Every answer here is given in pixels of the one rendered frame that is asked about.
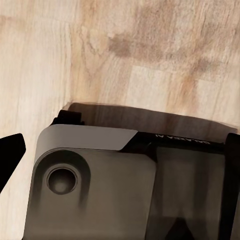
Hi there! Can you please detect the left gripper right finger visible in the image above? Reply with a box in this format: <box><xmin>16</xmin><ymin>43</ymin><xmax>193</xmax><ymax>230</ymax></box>
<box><xmin>224</xmin><ymin>133</ymin><xmax>240</xmax><ymax>173</ymax></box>

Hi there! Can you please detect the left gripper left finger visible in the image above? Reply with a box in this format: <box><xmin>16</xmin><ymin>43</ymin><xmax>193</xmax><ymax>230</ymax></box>
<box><xmin>0</xmin><ymin>133</ymin><xmax>26</xmax><ymax>193</ymax></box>

